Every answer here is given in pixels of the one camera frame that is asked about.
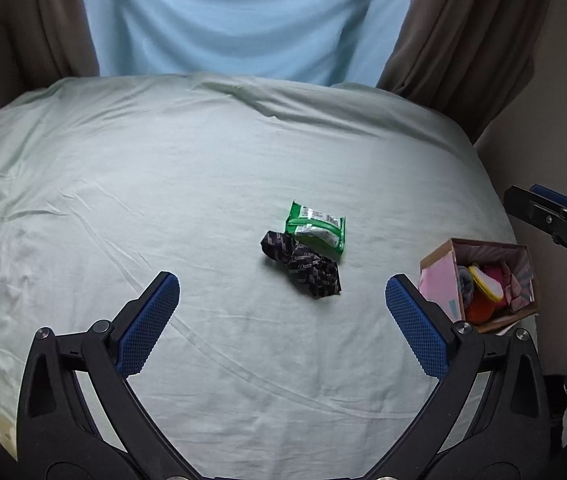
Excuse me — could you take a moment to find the black patterned cloth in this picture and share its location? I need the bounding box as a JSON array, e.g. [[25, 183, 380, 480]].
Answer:
[[258, 230, 343, 301]]

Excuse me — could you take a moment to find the yellow tape ring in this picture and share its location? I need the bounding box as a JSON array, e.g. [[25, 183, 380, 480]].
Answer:
[[468, 265, 505, 304]]

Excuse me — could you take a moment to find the green wipes packet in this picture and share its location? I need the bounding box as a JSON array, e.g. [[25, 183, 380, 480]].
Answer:
[[284, 199, 349, 264]]

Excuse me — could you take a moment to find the mauve fabric scrunchie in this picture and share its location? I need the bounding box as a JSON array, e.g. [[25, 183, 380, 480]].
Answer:
[[500, 259, 527, 314]]

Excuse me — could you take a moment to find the orange pompom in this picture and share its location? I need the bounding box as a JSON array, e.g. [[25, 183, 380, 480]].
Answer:
[[464, 294, 497, 325]]

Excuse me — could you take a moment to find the pink patterned cardboard box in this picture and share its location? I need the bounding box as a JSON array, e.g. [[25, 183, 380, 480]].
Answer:
[[419, 238, 539, 335]]

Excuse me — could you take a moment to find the brown curtain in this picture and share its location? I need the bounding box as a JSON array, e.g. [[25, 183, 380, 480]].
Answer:
[[0, 0, 102, 79], [377, 0, 545, 144]]

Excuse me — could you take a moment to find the grey-blue sock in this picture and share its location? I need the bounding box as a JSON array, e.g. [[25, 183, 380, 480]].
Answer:
[[455, 269, 475, 307]]

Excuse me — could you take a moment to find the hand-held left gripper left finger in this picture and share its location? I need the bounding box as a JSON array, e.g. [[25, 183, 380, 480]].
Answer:
[[16, 271, 202, 480]]

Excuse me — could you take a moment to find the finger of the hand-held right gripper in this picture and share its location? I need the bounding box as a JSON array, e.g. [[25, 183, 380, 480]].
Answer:
[[503, 185, 567, 242], [530, 184, 567, 216]]

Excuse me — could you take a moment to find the light blue hanging cloth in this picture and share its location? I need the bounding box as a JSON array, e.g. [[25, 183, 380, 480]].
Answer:
[[76, 0, 422, 89]]

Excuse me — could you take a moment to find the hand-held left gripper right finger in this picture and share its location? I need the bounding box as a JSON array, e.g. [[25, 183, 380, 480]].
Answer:
[[365, 273, 551, 480]]

